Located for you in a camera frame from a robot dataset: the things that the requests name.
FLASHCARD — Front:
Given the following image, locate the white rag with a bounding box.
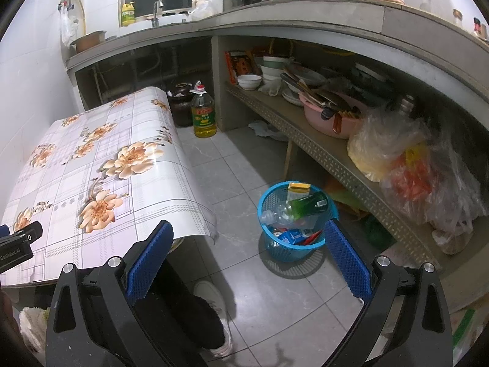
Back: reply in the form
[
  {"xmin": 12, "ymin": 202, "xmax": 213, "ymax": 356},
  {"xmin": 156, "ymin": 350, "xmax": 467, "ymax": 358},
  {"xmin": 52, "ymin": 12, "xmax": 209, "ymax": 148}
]
[{"xmin": 248, "ymin": 120, "xmax": 289, "ymax": 142}]

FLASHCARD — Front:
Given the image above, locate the white bowl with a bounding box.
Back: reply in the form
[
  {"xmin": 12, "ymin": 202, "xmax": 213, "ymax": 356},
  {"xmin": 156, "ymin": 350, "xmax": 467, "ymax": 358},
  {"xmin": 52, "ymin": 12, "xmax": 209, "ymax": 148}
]
[{"xmin": 237, "ymin": 74, "xmax": 263, "ymax": 91}]

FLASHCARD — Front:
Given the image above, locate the blue plastic basket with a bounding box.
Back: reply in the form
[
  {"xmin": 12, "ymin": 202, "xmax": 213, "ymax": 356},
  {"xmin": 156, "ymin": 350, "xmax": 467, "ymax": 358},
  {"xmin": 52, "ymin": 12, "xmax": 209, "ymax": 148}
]
[{"xmin": 257, "ymin": 181, "xmax": 340, "ymax": 264}]

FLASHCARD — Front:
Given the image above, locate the pink plastic basin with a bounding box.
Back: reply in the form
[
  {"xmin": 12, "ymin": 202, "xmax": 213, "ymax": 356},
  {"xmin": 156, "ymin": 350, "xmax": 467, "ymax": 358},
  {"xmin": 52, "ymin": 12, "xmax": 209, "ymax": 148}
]
[{"xmin": 299, "ymin": 92, "xmax": 363, "ymax": 139}]

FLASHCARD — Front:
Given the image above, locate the cooking oil bottle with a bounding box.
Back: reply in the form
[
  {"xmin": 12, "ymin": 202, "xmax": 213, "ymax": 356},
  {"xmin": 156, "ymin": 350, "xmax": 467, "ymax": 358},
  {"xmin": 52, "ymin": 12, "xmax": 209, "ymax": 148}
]
[{"xmin": 191, "ymin": 81, "xmax": 218, "ymax": 138}]

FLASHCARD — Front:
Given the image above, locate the stack of plates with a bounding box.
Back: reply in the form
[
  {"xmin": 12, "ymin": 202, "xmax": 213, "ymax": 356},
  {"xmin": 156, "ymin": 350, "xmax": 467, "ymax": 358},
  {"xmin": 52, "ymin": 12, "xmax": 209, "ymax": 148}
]
[{"xmin": 281, "ymin": 65, "xmax": 330, "ymax": 106}]

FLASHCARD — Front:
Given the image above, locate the white plastic bag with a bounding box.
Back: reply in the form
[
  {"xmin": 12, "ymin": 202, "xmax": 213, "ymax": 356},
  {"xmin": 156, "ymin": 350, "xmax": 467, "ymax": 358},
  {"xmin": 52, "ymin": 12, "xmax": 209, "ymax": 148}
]
[
  {"xmin": 190, "ymin": 0, "xmax": 215, "ymax": 21},
  {"xmin": 432, "ymin": 214, "xmax": 475, "ymax": 255}
]

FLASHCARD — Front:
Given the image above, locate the plastic bag with orange contents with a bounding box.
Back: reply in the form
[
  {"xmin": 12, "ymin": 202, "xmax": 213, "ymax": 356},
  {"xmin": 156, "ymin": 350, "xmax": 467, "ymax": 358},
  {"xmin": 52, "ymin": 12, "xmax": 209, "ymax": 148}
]
[{"xmin": 380, "ymin": 138, "xmax": 487, "ymax": 234}]

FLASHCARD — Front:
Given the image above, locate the person's white shoe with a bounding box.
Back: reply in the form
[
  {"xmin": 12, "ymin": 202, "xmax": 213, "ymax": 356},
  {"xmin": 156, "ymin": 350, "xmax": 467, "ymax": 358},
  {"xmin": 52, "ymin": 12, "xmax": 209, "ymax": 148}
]
[{"xmin": 193, "ymin": 280, "xmax": 233, "ymax": 358}]

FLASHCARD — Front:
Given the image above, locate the person's dark trouser leg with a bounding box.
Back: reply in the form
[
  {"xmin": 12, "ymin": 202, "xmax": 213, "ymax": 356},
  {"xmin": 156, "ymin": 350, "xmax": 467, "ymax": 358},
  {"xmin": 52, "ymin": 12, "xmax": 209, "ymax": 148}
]
[{"xmin": 134, "ymin": 254, "xmax": 226, "ymax": 367}]

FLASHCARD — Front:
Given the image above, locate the person's left forearm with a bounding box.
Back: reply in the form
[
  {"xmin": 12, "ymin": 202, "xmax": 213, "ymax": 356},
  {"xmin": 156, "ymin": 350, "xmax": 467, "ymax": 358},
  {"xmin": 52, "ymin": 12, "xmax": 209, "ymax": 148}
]
[{"xmin": 0, "ymin": 292, "xmax": 20, "ymax": 354}]

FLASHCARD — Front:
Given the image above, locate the wooden shelf leg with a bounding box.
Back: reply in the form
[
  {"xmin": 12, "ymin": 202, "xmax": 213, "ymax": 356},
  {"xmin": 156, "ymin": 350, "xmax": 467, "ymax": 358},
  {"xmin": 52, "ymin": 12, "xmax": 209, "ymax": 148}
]
[{"xmin": 285, "ymin": 139, "xmax": 299, "ymax": 178}]

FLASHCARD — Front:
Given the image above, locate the yellow dish soap bottle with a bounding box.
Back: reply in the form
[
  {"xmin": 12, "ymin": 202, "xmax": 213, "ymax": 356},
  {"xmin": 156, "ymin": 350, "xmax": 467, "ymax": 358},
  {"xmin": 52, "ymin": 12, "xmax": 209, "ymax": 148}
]
[{"xmin": 121, "ymin": 2, "xmax": 137, "ymax": 27}]

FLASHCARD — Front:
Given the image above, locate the green bag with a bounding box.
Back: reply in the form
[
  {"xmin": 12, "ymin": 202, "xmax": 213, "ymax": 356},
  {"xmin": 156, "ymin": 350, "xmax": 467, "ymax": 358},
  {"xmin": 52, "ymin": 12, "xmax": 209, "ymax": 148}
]
[{"xmin": 325, "ymin": 178, "xmax": 395, "ymax": 250}]

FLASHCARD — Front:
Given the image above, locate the hanging plastic bag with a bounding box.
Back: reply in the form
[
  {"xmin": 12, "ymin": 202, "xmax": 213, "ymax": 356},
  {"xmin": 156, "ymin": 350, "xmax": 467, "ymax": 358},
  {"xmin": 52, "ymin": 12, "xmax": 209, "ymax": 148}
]
[{"xmin": 60, "ymin": 8, "xmax": 79, "ymax": 48}]

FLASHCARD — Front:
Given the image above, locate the metal faucet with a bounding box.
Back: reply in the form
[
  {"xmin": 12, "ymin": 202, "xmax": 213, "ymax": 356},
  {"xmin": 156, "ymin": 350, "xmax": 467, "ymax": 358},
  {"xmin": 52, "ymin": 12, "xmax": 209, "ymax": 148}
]
[{"xmin": 152, "ymin": 0, "xmax": 165, "ymax": 28}]

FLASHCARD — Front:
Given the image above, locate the copper metal basin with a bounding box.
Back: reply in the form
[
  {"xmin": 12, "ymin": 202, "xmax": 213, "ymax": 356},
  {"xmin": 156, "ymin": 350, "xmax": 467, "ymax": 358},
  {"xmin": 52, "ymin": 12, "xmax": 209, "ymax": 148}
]
[{"xmin": 70, "ymin": 31, "xmax": 107, "ymax": 53}]

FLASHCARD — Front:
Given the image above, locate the brown handled knife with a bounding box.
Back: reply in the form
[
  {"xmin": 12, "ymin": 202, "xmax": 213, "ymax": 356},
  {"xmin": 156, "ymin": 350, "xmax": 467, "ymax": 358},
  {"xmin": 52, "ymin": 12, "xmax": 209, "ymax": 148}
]
[{"xmin": 321, "ymin": 107, "xmax": 343, "ymax": 135}]

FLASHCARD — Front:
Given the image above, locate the green label plastic bottle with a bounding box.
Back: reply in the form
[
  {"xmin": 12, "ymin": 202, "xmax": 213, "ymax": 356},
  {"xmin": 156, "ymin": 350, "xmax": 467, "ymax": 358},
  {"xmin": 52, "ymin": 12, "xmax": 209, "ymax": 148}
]
[{"xmin": 260, "ymin": 192, "xmax": 330, "ymax": 227}]

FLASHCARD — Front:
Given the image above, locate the concrete kitchen counter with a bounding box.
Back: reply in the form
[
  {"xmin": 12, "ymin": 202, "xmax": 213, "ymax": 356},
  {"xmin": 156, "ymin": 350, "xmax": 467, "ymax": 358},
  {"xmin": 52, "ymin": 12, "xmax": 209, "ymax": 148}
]
[{"xmin": 65, "ymin": 0, "xmax": 489, "ymax": 131}]

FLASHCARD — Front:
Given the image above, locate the blue white printed packet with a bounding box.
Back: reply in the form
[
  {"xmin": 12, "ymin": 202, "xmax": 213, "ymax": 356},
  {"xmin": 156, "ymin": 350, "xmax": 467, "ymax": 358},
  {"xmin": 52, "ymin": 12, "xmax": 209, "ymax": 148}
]
[{"xmin": 276, "ymin": 229, "xmax": 307, "ymax": 246}]

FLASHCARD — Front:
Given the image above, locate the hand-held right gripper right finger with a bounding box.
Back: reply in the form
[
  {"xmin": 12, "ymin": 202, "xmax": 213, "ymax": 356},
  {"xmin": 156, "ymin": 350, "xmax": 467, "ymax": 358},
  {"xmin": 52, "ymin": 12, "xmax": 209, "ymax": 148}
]
[{"xmin": 324, "ymin": 218, "xmax": 454, "ymax": 367}]

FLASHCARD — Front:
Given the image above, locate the plastic bag with yellow contents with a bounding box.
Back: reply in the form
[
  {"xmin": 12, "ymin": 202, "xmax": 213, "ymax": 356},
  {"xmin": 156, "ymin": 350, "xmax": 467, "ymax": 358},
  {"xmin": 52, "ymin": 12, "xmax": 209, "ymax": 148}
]
[{"xmin": 347, "ymin": 109, "xmax": 428, "ymax": 182}]

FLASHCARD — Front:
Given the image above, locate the dark ceramic jar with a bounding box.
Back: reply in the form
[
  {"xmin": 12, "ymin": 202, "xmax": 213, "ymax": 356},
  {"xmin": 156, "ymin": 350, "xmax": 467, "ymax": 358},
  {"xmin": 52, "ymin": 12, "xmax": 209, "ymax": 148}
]
[{"xmin": 167, "ymin": 81, "xmax": 194, "ymax": 128}]

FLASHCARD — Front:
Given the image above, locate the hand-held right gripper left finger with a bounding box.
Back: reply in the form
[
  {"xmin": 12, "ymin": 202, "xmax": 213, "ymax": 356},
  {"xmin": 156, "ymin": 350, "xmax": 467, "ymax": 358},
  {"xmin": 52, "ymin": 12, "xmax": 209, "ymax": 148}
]
[{"xmin": 45, "ymin": 220, "xmax": 177, "ymax": 367}]

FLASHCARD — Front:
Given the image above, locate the red box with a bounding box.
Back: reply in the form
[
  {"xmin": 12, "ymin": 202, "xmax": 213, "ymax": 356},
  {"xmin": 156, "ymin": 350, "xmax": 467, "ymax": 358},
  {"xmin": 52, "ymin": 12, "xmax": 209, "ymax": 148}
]
[{"xmin": 224, "ymin": 50, "xmax": 255, "ymax": 85}]

